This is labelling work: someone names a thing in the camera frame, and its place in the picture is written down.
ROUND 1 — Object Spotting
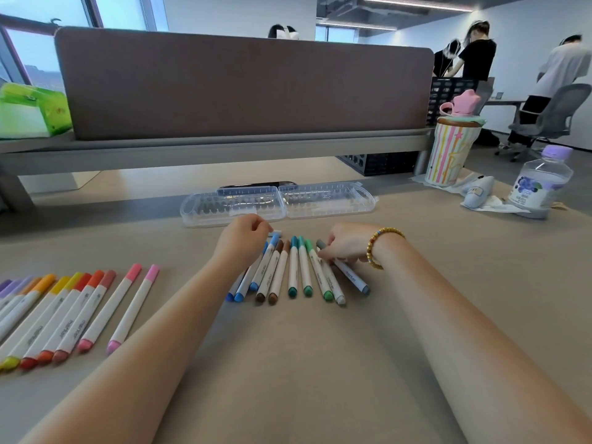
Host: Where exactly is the linear ceiling light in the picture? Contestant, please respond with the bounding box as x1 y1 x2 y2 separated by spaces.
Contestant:
316 18 398 32
363 0 474 14

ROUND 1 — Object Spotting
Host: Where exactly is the green tissue pack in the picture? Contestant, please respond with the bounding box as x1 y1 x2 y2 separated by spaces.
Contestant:
0 83 73 139

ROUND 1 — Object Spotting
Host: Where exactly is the group of warm-coloured white markers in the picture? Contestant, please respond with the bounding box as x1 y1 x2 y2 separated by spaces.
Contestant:
0 263 160 371

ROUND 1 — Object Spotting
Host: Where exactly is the black plastic file rack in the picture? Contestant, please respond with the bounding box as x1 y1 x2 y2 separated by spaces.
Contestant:
427 77 480 128

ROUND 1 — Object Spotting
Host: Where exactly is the gold bead bracelet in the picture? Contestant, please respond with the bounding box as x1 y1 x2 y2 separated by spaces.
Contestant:
366 228 406 270

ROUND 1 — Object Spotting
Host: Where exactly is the dark window frame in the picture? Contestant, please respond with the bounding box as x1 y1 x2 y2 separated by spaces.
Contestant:
0 0 170 91

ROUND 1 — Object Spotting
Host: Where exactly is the person's right hand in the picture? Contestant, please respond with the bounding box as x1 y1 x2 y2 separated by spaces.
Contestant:
316 222 380 264

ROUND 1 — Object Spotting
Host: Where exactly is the white plush toy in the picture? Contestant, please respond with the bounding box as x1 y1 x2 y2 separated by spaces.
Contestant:
462 175 496 210

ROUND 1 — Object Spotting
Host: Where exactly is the person's left forearm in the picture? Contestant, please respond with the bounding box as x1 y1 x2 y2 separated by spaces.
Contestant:
20 258 241 444

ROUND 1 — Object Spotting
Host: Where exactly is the grey desk riser shelf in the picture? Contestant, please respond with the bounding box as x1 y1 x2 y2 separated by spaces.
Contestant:
0 129 435 211

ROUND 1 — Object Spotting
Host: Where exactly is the person's left hand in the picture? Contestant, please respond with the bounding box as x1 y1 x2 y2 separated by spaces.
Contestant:
212 213 274 273

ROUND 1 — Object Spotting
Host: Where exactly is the clear bottle purple cap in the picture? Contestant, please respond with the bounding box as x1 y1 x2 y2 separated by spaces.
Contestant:
508 144 574 220

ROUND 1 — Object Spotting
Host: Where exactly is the black smartphone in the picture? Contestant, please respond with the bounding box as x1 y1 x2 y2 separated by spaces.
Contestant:
217 181 298 189

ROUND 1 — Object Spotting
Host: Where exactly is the striped tumbler pink lid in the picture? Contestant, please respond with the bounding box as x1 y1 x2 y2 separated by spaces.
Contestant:
424 89 487 188

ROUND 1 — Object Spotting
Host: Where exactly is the group of cool-coloured white markers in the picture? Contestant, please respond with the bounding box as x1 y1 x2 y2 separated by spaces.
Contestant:
225 231 348 306

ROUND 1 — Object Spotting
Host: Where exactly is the white tissue paper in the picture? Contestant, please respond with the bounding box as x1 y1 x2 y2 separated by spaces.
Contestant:
410 173 530 214

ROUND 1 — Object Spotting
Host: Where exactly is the clear plastic marker case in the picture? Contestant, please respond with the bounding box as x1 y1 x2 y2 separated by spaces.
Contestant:
179 181 378 229

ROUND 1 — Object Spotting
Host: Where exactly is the person's right forearm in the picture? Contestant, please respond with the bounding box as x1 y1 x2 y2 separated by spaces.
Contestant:
372 235 592 444

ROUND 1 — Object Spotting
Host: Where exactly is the grey office chair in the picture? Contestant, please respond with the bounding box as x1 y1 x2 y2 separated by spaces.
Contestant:
495 83 592 162

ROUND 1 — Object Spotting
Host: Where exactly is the brown fabric desk divider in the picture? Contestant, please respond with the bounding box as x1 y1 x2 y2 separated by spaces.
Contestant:
54 26 435 142

